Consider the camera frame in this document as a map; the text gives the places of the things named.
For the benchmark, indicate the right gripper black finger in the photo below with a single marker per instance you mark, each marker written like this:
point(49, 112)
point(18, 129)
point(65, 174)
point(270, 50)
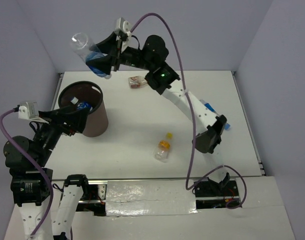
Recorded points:
point(108, 45)
point(100, 65)

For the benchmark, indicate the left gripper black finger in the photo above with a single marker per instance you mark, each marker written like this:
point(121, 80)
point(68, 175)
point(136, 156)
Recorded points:
point(76, 120)
point(64, 110)

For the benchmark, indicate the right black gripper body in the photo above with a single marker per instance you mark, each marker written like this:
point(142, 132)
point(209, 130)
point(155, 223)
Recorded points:
point(131, 57)

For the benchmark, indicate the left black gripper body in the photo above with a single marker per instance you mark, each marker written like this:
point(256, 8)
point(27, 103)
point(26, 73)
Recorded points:
point(48, 134)

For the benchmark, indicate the blue label bottle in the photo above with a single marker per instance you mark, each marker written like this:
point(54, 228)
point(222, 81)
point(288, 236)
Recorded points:
point(227, 126)
point(79, 104)
point(84, 46)

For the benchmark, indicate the red cap plastic bottle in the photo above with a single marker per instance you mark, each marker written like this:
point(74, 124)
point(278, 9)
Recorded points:
point(136, 82)

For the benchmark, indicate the yellow cap orange bottle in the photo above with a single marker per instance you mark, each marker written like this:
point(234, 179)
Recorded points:
point(163, 148)

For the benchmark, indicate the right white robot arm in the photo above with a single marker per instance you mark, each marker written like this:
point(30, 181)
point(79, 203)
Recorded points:
point(109, 54)

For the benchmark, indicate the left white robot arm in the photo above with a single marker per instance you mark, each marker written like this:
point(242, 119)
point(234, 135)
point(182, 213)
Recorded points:
point(47, 210)

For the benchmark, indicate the dark brown round bin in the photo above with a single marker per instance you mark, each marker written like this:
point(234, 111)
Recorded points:
point(86, 94)

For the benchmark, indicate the silver foil sheet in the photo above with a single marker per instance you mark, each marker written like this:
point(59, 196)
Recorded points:
point(149, 198)

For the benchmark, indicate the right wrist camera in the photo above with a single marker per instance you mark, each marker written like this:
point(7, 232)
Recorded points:
point(123, 29)

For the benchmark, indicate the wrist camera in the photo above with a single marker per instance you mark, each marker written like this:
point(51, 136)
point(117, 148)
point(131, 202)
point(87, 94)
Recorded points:
point(123, 29)
point(28, 110)

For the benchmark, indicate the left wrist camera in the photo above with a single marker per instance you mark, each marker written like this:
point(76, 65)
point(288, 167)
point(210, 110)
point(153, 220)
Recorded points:
point(28, 110)

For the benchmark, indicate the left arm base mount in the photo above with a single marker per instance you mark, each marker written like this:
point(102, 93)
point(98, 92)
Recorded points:
point(94, 201)

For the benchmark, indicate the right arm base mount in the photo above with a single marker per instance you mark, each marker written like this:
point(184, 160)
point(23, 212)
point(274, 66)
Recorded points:
point(207, 197)

